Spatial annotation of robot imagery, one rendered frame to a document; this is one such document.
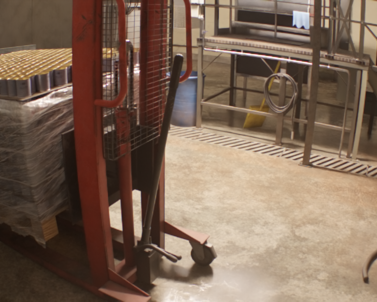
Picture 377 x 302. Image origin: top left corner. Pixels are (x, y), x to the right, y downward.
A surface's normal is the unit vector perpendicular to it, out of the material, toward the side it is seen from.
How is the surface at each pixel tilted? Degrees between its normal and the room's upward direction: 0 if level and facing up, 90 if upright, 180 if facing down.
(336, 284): 0
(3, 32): 90
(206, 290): 0
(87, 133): 90
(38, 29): 90
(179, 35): 90
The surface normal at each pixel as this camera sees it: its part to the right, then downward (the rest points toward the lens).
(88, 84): -0.48, 0.30
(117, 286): 0.02, -0.94
